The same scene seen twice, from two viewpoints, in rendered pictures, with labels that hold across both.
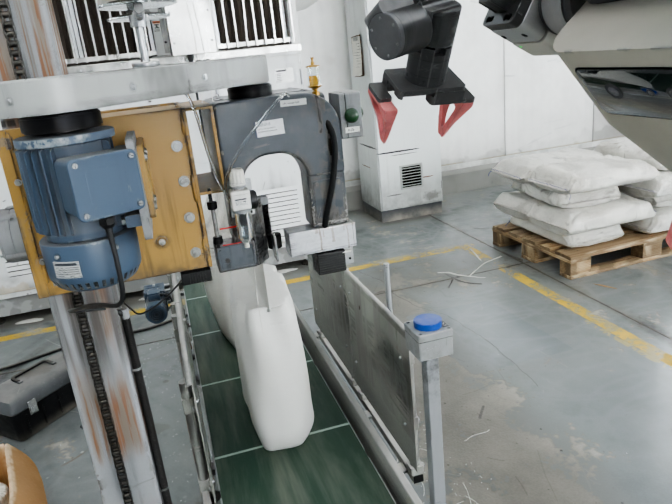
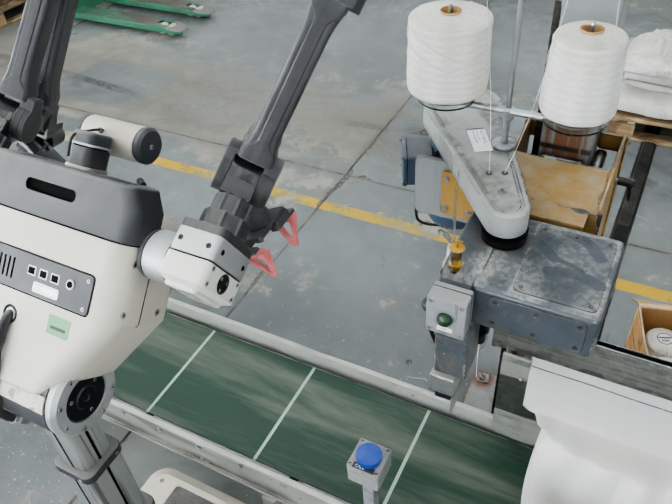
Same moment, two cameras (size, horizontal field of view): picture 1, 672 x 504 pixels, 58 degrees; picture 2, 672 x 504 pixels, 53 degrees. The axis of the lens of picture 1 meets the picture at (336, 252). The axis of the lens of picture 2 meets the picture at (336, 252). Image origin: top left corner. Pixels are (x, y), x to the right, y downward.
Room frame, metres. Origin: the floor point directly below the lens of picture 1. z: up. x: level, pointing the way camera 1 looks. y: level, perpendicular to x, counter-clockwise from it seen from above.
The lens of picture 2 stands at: (1.74, -0.79, 2.20)
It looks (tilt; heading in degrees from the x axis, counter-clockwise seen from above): 41 degrees down; 135
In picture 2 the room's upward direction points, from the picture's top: 5 degrees counter-clockwise
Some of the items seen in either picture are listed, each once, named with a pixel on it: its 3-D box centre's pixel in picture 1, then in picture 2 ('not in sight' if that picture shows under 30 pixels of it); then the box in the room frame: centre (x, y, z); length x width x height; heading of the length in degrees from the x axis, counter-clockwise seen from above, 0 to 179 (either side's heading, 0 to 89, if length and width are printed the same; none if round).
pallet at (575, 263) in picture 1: (604, 232); not in sight; (3.85, -1.80, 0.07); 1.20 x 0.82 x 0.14; 107
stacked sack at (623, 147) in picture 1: (647, 152); not in sight; (3.96, -2.11, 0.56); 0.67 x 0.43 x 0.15; 15
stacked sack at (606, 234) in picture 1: (562, 223); not in sight; (3.74, -1.47, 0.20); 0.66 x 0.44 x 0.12; 15
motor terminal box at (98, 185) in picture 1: (102, 190); (416, 165); (0.91, 0.34, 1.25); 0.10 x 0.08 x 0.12; 130
